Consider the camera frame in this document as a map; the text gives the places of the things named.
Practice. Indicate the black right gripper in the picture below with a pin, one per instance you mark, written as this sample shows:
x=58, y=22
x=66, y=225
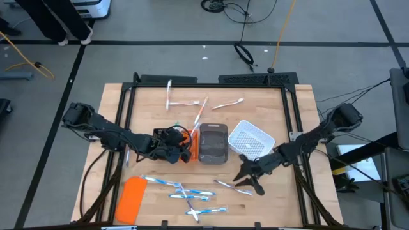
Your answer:
x=266, y=163

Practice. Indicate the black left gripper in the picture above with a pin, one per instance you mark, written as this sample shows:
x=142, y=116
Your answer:
x=171, y=147

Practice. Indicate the silver toothbrush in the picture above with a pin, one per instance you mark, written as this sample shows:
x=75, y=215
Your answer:
x=233, y=188

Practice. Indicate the grey translucent plastic bin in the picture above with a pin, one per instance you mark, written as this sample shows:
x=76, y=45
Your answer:
x=213, y=143

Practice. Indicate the white perforated plastic basket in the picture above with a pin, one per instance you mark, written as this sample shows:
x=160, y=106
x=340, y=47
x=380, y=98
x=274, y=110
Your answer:
x=250, y=140

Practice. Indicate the blue white toothbrush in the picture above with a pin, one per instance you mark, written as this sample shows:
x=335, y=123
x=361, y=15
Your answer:
x=207, y=211
x=188, y=197
x=196, y=192
x=159, y=181

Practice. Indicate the purple white toothbrush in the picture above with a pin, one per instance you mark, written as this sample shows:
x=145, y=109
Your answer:
x=188, y=202

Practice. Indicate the orange white toothbrush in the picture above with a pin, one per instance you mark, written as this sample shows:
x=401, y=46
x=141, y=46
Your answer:
x=185, y=103
x=228, y=103
x=201, y=111
x=168, y=92

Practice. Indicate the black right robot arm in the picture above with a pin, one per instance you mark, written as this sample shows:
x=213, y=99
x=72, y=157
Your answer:
x=313, y=137

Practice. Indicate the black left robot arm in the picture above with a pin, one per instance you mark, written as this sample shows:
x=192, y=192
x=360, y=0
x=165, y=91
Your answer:
x=105, y=132

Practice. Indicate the orange slotted plastic basket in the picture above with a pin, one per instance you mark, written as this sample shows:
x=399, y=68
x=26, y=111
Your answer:
x=194, y=145

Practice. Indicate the black slotted plastic basket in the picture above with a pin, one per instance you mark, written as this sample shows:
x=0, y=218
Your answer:
x=159, y=132

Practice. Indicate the clear wrapped toothbrush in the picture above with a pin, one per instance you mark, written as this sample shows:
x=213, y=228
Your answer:
x=128, y=157

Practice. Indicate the orange flat plastic lid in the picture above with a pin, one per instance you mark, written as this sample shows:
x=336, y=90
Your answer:
x=131, y=201

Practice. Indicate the black perforated controller box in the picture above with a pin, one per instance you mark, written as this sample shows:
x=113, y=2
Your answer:
x=259, y=79

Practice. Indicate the black glove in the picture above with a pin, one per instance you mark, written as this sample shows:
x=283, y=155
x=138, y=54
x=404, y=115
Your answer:
x=346, y=185

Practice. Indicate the white paper sheet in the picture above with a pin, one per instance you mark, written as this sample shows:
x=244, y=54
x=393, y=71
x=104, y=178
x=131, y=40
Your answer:
x=361, y=166

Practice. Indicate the black floor beam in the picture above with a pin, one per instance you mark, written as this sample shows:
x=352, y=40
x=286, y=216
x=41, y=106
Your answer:
x=364, y=150

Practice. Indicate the grey cabinet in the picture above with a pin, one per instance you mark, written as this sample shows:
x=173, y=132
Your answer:
x=396, y=191

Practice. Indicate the white grey appliance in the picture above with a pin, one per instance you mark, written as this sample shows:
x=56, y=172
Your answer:
x=96, y=8

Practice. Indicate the grey stand foot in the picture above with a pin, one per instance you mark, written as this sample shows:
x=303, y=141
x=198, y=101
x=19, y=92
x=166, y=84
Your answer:
x=16, y=75

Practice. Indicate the black caster base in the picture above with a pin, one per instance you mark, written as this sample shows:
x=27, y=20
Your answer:
x=4, y=107

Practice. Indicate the person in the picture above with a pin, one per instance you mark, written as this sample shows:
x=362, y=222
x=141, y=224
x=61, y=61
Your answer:
x=48, y=19

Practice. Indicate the black aluminium table frame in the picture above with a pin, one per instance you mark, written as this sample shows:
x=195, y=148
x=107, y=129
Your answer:
x=207, y=85

